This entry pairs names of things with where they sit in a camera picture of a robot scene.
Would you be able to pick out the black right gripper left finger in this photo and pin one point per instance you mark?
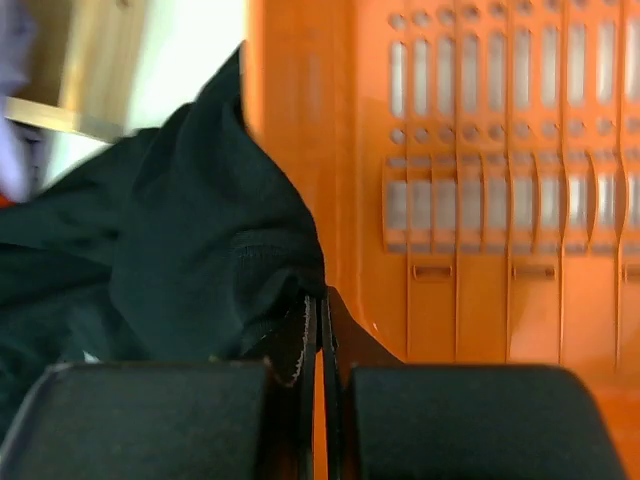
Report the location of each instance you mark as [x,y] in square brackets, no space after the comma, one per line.
[246,419]

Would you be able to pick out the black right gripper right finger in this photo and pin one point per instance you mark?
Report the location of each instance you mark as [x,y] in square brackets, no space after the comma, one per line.
[389,420]

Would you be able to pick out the black t shirt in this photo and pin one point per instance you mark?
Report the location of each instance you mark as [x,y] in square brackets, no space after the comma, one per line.
[182,243]

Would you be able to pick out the orange plastic basket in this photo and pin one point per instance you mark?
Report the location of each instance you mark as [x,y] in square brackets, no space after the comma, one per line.
[473,171]

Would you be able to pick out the wooden clothes rack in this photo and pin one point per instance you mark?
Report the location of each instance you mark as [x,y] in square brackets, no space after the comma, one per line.
[81,67]

